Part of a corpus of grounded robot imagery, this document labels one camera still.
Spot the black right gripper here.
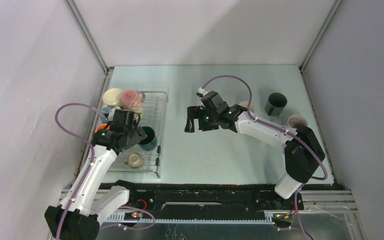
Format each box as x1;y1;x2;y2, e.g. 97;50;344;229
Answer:
185;106;220;133

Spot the dark teal mug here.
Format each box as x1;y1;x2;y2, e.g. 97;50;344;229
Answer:
138;126;158;151

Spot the pink patterned mug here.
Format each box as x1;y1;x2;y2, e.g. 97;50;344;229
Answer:
119;89;146;115

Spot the small beige cup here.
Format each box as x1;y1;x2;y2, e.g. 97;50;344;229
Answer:
124;152;145;169

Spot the pink mug white inside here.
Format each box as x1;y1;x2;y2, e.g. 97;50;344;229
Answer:
239;101;256;113

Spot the dark grey mug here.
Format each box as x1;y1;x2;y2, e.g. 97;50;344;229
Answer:
264;92;288;117

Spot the lilac mug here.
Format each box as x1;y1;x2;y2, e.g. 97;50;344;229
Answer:
286;114;308;128

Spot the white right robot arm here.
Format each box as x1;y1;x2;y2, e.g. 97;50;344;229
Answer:
184;91;327;209

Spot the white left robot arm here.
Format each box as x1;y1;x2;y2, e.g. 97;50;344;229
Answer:
44;109;147;240

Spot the orange mug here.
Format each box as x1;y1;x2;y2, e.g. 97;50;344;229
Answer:
94;123;110;133

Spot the light blue mug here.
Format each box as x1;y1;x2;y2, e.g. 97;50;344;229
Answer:
100;107;114;124

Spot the cream mug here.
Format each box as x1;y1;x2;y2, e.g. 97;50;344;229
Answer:
101;88;123;107

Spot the metal wire dish rack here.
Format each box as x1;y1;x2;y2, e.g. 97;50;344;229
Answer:
107;90;169;179

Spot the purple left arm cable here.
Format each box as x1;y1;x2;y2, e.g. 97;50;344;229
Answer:
54;102;156;240

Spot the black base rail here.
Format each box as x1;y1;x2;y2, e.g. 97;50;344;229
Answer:
100;180;304;222

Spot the grey cable tray strip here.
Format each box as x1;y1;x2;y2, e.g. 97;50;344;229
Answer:
105;211;276;225

